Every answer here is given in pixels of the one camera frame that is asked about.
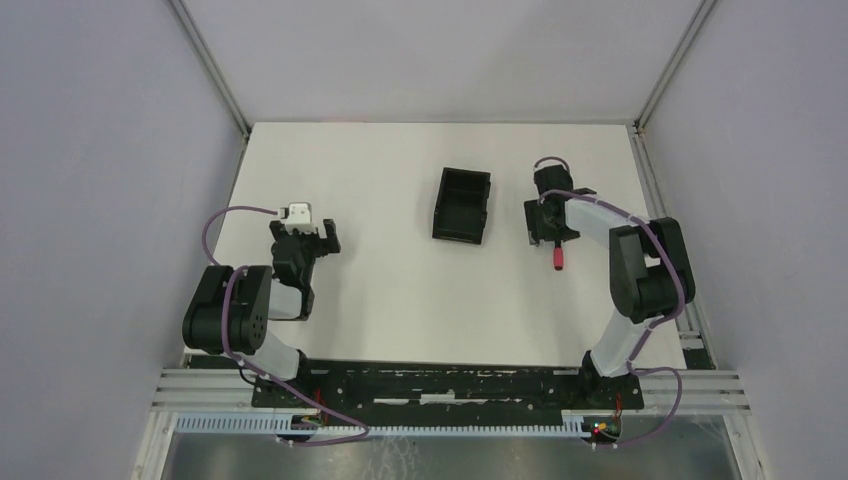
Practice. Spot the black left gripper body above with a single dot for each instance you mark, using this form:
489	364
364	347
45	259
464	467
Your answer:
318	240

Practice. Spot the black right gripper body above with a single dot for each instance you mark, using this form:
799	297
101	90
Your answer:
539	221

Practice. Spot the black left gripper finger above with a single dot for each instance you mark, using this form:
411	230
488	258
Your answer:
277	230
330	243

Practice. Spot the red handled screwdriver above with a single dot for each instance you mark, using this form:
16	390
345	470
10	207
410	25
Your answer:
558	256

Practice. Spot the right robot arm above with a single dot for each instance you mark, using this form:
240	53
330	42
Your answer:
650	275

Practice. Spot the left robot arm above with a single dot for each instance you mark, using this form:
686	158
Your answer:
230	312

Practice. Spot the black plastic bin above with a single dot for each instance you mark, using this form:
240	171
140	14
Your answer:
460	211

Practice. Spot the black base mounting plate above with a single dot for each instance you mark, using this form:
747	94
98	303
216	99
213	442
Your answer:
429	395

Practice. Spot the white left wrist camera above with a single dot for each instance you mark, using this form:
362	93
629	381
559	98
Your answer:
296	218

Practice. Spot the aluminium frame rail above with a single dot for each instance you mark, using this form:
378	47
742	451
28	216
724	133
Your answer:
202	390

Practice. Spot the white slotted cable duct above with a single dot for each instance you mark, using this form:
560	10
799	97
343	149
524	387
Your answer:
285	424

